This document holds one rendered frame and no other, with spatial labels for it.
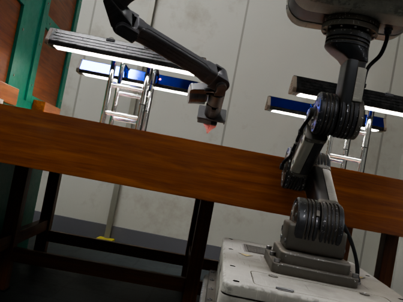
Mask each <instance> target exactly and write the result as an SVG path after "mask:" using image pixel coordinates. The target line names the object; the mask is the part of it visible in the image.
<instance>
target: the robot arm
mask: <svg viewBox="0 0 403 302"><path fill-rule="evenodd" d="M133 1H134V0H103V3H104V6H105V9H106V12H107V15H108V18H109V22H110V25H111V27H112V28H113V31H114V32H115V34H117V35H119V36H120V37H122V38H124V39H125V40H127V41H129V42H131V43H133V42H137V43H140V44H142V45H143V46H145V47H147V48H149V49H151V50H152V51H154V52H155V53H157V54H159V55H161V56H162V57H164V58H166V59H167V60H169V61H171V62H173V63H174V64H176V65H177V66H179V67H181V68H183V69H184V70H186V71H188V72H189V73H191V74H193V75H194V76H196V77H197V78H198V79H199V80H200V81H202V82H203V83H191V84H190V85H189V88H188V94H187V102H188V104H205V102H207V103H206V105H199V110H198V114H197V122H198V123H203V124H204V127H205V128H206V133H209V132H210V131H211V130H212V129H214V128H215V127H216V125H217V122H219V123H223V125H224V124H225V119H226V112H227V110H224V109H222V105H223V102H224V97H225V92H226V91H227V90H228V89H229V87H230V83H229V80H228V75H227V71H226V70H225V69H224V68H223V67H221V66H219V65H218V64H214V63H212V62H211V61H207V60H205V59H203V58H202V57H200V56H198V55H197V54H195V53H193V52H192V51H190V50H188V49H187V48H185V47H184V46H182V45H180V44H179V43H177V42H176V41H174V40H172V39H171V38H169V37H168V36H166V35H164V34H163V33H161V32H160V31H158V30H156V29H155V28H153V27H152V26H150V25H149V24H147V23H146V22H145V21H144V20H143V19H141V18H140V17H139V15H138V14H137V13H135V12H134V11H132V10H130V9H129V8H128V5H129V4H130V3H132V2H133Z"/></svg>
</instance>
